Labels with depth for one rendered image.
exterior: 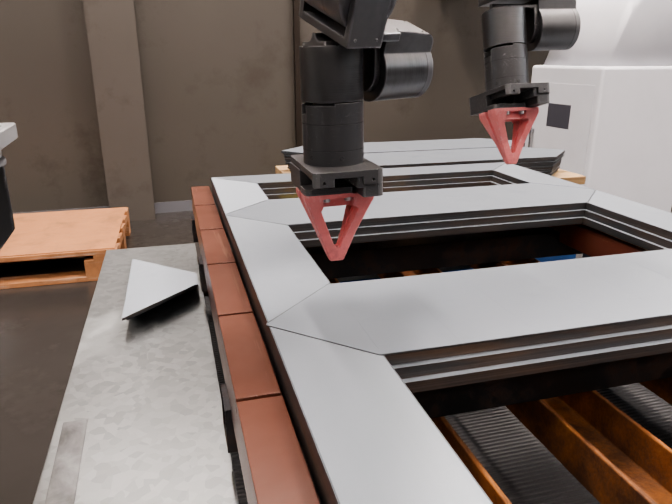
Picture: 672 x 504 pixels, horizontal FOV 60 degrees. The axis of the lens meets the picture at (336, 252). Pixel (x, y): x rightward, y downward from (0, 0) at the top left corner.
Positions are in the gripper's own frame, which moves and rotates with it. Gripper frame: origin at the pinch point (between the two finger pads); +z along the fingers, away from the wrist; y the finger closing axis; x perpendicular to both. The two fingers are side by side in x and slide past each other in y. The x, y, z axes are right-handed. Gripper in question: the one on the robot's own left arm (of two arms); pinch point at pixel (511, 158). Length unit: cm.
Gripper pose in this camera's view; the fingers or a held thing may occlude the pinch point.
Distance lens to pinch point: 85.2
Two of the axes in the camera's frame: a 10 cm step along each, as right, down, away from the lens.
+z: 0.8, 9.9, 1.0
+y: -2.7, -0.7, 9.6
